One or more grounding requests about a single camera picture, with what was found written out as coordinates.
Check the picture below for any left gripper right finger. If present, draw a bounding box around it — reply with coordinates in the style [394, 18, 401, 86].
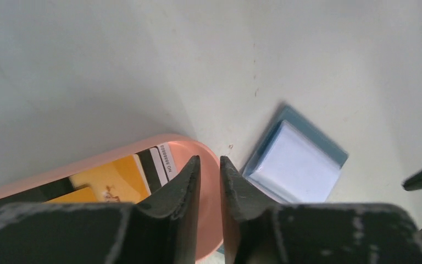
[220, 156, 422, 263]

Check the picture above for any yellow black credit card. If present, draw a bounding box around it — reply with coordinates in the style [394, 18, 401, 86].
[0, 143, 178, 208]

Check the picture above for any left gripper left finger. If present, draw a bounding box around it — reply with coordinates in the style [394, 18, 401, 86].
[0, 156, 201, 263]

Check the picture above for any blue leather card holder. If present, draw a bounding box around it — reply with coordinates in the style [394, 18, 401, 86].
[216, 103, 349, 256]

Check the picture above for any pink oval tray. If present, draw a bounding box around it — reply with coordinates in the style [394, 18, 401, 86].
[0, 134, 223, 261]

